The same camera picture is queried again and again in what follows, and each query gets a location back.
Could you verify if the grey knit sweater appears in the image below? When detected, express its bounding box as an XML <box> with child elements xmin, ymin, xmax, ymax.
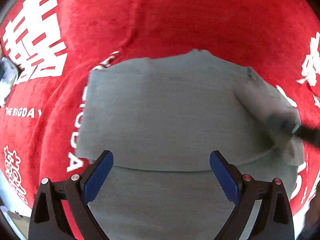
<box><xmin>76</xmin><ymin>50</ymin><xmax>304</xmax><ymax>239</ymax></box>

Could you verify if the white patterned cloth pile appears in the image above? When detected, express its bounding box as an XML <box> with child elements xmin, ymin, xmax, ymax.
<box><xmin>1</xmin><ymin>57</ymin><xmax>19</xmax><ymax>107</ymax></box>

